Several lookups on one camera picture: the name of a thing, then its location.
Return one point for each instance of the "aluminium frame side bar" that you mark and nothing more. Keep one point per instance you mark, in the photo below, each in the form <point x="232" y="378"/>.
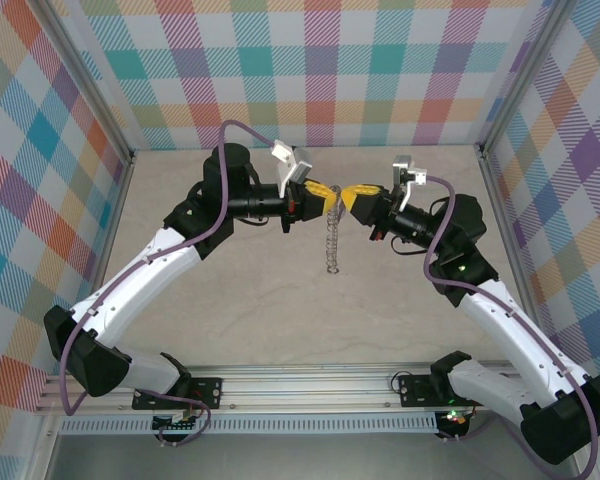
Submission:
<point x="111" y="225"/>
<point x="505" y="225"/>

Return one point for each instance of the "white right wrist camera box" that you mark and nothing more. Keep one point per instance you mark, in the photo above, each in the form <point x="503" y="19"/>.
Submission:
<point x="417" y="177"/>

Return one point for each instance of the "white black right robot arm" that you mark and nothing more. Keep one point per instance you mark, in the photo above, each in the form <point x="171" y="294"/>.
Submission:
<point x="505" y="325"/>

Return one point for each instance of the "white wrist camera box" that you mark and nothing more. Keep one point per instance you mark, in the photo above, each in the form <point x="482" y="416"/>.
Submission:
<point x="417" y="177"/>
<point x="285" y="152"/>

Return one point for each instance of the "black controller board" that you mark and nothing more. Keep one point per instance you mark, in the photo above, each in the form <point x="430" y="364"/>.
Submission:
<point x="177" y="425"/>
<point x="452" y="422"/>

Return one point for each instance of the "aluminium frame post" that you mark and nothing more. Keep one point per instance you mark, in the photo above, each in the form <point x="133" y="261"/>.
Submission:
<point x="88" y="80"/>
<point x="525" y="75"/>

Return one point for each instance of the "grey metal base sheet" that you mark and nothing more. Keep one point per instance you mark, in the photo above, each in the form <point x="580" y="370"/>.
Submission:
<point x="305" y="460"/>

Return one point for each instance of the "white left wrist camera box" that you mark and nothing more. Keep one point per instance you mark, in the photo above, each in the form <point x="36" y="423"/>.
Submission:
<point x="285" y="152"/>

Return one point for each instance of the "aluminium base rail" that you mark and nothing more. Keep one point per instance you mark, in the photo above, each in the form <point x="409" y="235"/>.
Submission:
<point x="305" y="390"/>

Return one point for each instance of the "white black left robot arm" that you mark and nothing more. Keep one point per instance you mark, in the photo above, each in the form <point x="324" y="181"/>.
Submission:
<point x="140" y="270"/>

